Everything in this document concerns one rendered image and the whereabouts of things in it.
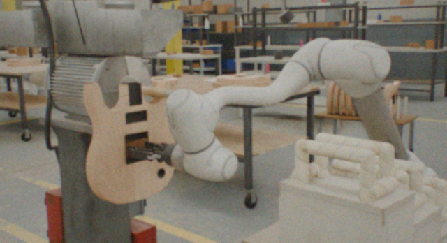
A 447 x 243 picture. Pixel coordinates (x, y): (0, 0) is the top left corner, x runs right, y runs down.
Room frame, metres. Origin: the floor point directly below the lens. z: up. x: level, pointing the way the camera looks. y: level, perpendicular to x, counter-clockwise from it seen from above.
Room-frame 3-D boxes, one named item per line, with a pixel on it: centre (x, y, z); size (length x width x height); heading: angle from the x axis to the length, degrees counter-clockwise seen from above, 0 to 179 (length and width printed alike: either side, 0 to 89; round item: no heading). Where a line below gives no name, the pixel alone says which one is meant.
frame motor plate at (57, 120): (2.05, 0.53, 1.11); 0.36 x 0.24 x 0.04; 48
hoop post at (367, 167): (1.06, -0.31, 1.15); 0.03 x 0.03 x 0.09
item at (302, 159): (1.18, -0.19, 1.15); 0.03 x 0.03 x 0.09
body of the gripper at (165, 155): (1.57, 0.17, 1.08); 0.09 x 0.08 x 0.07; 48
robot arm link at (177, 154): (1.52, 0.11, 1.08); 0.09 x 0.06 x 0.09; 138
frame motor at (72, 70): (2.02, 0.48, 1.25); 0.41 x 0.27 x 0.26; 48
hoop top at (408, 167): (1.29, -0.42, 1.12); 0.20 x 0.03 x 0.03; 46
